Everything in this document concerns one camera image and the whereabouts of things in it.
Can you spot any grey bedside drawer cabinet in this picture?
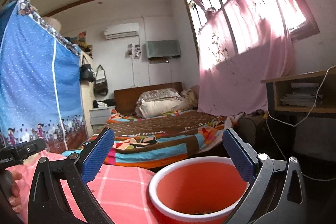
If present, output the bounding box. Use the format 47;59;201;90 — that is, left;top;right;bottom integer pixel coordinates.
89;106;115;134

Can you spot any hanging black bag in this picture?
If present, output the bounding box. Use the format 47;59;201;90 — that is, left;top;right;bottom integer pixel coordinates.
80;56;96;83

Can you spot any hanging grey shoulder bag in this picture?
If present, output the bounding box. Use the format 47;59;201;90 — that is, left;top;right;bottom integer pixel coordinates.
93;65;109;96

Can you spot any wooden desk shelf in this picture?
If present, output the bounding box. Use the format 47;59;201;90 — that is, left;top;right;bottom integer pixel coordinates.
261;68;335;115

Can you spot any red plastic trash bin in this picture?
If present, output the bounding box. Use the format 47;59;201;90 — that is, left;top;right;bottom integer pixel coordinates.
148;156;249;223

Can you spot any stack of papers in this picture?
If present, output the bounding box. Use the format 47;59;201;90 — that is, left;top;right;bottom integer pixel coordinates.
280;82;323;107

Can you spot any brown wooden headboard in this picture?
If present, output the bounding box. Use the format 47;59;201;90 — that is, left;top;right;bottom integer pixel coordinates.
114;82;183;114

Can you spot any beige folded pillow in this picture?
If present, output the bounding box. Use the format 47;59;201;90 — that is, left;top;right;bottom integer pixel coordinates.
135;88;198;118

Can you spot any left human hand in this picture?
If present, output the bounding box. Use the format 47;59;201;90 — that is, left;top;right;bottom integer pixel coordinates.
8;171;23;214

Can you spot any pink checkered cloth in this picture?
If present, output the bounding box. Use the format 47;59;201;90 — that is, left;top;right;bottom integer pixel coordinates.
9;151;158;223

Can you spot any white wall air conditioner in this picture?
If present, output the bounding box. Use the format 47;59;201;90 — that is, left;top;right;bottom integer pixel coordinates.
104;23;139;40

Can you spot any colourful striped blanket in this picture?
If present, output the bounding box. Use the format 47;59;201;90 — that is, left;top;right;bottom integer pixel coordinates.
61;108;246;169

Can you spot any grey wall television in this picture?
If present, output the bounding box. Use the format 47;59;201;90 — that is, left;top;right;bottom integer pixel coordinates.
146;40;181;59

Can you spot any pink window curtain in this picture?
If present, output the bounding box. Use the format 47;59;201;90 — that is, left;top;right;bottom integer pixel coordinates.
187;0;305;116

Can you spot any blue fabric wardrobe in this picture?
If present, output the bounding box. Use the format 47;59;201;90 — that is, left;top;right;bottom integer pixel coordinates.
1;0;87;153

